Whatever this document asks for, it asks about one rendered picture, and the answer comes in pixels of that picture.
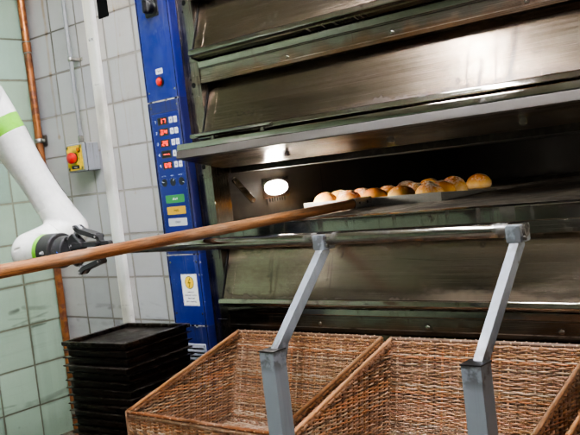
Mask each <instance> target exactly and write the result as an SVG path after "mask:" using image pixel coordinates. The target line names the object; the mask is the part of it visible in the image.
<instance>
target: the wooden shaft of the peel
mask: <svg viewBox="0 0 580 435"><path fill-rule="evenodd" d="M355 206H356V203H355V201H354V200H353V199H349V200H345V201H340V202H335V203H330V204H325V205H317V206H312V207H307V208H302V209H298V210H293V211H284V212H279V213H275V214H270V215H265V216H260V217H252V218H246V219H242V220H237V221H232V222H228V223H222V224H214V225H209V226H205V227H199V228H195V229H190V230H182V231H176V232H172V233H167V234H162V235H158V236H149V237H144V238H139V239H135V240H129V241H125V242H120V243H112V244H106V245H102V246H97V247H92V248H88V249H79V250H74V251H69V252H65V253H59V254H55V255H46V256H42V257H36V258H32V259H27V260H22V261H18V262H9V263H4V264H0V279H3V278H8V277H12V276H17V275H21V274H29V273H33V272H38V271H42V270H47V269H51V268H59V267H64V266H68V265H73V264H77V263H81V262H89V261H94V260H98V259H103V258H107V257H112V256H116V255H124V254H128V253H133V252H137V251H142V250H146V249H154V248H159V247H163V246H167V245H172V244H176V243H184V242H189V241H194V240H199V239H203V238H207V237H212V236H220V235H224V234H229V233H233V232H238V231H242V230H250V229H254V228H259V227H263V226H268V225H272V224H280V223H285V222H289V221H293V220H298V219H302V218H310V217H315V216H319V215H324V214H328V213H333V212H337V211H345V210H349V209H353V208H355Z"/></svg>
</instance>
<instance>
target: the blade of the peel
mask: <svg viewBox="0 0 580 435"><path fill-rule="evenodd" d="M494 189H495V188H492V189H482V190H470V191H455V192H428V193H417V194H407V195H396V196H386V197H375V198H371V200H372V205H371V206H376V205H398V204H410V203H421V202H433V201H443V200H447V199H454V198H458V197H462V196H467V195H471V194H475V193H479V192H486V191H490V190H494ZM345 200H348V199H345ZM340 201H344V200H334V201H324V202H313V203H304V208H307V207H312V206H317V205H325V204H330V203H335V202H340Z"/></svg>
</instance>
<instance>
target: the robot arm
mask: <svg viewBox="0 0 580 435"><path fill-rule="evenodd" d="M0 161H1V162H2V163H3V165H4V166H5V167H6V169H7V170H8V171H9V173H10V174H11V175H12V177H13V178H14V179H15V181H16V183H17V184H18V185H19V187H21V189H22V191H23V192H24V193H25V195H26V196H27V198H28V200H29V202H30V203H31V205H32V206H33V207H34V209H35V211H36V213H38V215H39V217H40V218H41V221H42V222H43V225H41V226H39V227H37V228H35V229H33V230H30V231H28V232H25V233H23V234H21V235H20V236H19V237H18V238H17V239H16V240H15V241H14V242H13V244H12V248H11V256H12V260H13V262H18V261H22V260H27V259H32V258H36V257H42V256H46V255H55V254H59V253H65V252H69V251H74V250H79V249H87V247H97V246H102V245H106V244H112V243H113V241H112V240H106V241H105V240H104V234H103V233H101V232H97V231H95V230H90V229H89V225H88V223H87V221H86V220H85V218H84V217H83V216H82V215H81V213H80V212H79V211H78V210H77V208H76V207H75V206H74V205H73V203H72V202H71V201H70V199H69V198H68V197H67V196H66V194H65V192H64V191H63V190H62V188H61V187H60V185H59V183H58V182H57V180H56V179H55V177H54V176H53V175H52V173H51V171H50V170H49V168H48V167H47V164H46V163H45V161H44V160H43V159H42V157H41V154H40V152H39V151H38V149H37V147H36V146H35V143H34V141H33V139H32V138H31V136H30V134H29V132H28V129H27V127H25V125H24V123H23V121H22V119H21V118H20V116H19V115H18V113H17V111H16V109H15V107H14V105H13V104H12V103H11V101H10V100H9V98H8V96H7V94H6V93H5V91H4V90H3V88H2V86H0ZM87 237H90V238H93V239H96V241H86V239H87ZM106 262H107V259H106V258H103V259H98V260H96V261H94V262H90V263H88V264H86V265H83V262H81V263H77V264H73V265H74V266H75V267H78V268H79V271H78V274H79V275H81V274H88V273H89V272H90V270H91V269H93V268H96V267H98V266H100V265H102V264H105V263H106Z"/></svg>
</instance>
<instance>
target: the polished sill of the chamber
mask: <svg viewBox="0 0 580 435"><path fill-rule="evenodd" d="M572 218H580V199H571V200H558V201H546V202H532V203H520V204H507V205H484V206H471V207H458V208H445V209H433V210H420V211H397V212H383V213H371V214H358V215H346V216H333V217H309V218H302V219H298V220H293V221H289V222H285V223H280V224H272V225H268V226H263V227H259V228H254V229H250V230H242V231H238V232H233V233H229V234H224V235H220V237H221V238H222V237H239V236H269V235H286V234H301V233H318V232H333V231H349V230H380V229H397V228H412V227H428V226H445V225H460V224H492V223H507V222H524V221H539V220H556V219H572Z"/></svg>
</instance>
